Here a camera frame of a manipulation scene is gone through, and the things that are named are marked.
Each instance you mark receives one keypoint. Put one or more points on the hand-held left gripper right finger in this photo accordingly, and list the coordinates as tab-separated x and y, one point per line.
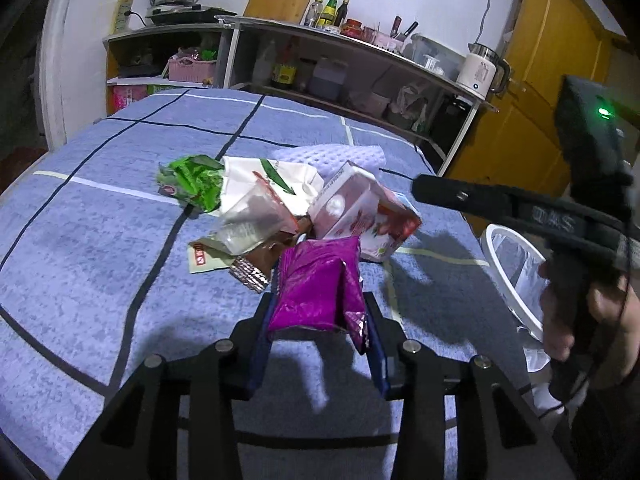
380	370

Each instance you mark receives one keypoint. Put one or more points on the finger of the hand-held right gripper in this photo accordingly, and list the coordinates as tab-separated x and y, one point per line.
460	195

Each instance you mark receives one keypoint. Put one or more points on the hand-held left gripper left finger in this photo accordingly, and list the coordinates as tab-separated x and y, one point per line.
260	360

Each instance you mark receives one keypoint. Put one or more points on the purple foil wrapper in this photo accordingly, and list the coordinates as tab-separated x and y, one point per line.
310	290

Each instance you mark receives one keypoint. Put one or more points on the brown silver wrapper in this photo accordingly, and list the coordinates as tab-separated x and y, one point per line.
250	272

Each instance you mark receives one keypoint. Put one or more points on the white round bin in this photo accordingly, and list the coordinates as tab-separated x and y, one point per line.
505	280

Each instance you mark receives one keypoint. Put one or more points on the pink drink carton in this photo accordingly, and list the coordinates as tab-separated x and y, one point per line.
350	205

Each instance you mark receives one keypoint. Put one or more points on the pale yellow packet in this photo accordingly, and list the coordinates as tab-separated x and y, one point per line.
205	260

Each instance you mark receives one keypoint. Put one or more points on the white paper bag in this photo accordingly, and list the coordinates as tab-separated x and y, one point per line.
245	175

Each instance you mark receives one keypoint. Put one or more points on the person's right hand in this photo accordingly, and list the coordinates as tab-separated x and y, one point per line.
557	325

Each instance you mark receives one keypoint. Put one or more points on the yellow wooden door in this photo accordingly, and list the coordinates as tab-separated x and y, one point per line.
540	60

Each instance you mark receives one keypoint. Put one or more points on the clear bin liner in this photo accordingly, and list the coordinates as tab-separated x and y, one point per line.
525	267

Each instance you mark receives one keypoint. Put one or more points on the crumpled plastic bags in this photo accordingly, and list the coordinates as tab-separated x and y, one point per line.
410	102

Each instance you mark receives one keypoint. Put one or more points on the white electric kettle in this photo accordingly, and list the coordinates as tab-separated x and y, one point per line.
477	75

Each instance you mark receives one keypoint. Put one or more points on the pink plastic tub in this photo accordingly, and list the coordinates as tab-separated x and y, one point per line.
375	105

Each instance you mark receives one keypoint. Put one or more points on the clear plastic bag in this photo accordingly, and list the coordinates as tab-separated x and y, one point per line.
250	230

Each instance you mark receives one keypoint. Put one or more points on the clear plastic container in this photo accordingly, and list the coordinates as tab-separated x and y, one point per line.
435	55

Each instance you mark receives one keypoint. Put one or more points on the pink knife holder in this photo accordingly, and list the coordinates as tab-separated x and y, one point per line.
387	41

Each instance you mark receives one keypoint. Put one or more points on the translucent oil jug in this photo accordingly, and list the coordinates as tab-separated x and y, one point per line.
327	77

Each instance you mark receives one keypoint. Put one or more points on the small glass jar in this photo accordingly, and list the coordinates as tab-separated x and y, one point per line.
369	34

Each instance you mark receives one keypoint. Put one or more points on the blue checked bed sheet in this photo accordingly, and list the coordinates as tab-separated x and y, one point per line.
100	260

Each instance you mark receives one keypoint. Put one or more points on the green crumpled wrapper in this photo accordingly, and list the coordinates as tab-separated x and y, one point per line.
192	180

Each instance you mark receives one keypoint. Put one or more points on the red lidded jar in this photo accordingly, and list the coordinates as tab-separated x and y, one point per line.
352	27

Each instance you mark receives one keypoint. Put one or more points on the dark yellow label bottle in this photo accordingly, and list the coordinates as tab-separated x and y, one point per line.
285	72

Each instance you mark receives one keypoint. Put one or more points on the dark sauce bottle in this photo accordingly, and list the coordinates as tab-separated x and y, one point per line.
343	12

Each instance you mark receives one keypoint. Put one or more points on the green yellow label bottle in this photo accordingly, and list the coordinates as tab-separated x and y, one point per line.
329	10

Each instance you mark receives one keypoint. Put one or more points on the clear glass bottle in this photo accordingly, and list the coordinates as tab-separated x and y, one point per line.
312	12

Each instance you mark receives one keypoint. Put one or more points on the white plastic jug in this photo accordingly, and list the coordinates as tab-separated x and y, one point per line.
262	65

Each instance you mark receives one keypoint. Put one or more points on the long grey shelf unit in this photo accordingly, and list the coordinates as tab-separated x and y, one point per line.
270	26

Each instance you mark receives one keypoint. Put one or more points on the green box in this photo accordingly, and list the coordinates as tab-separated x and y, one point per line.
165	89

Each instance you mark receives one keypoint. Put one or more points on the pink packet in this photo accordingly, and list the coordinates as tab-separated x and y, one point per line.
125	99

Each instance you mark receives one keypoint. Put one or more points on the pink plastic basket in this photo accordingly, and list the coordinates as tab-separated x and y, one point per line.
192	69

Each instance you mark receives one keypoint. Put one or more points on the black induction cooker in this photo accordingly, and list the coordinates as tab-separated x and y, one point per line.
200	14

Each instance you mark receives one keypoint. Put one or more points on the small wooden shelf unit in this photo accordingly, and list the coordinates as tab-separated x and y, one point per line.
111	60

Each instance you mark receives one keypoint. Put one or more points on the dark glass door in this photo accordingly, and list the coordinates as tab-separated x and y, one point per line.
20	70

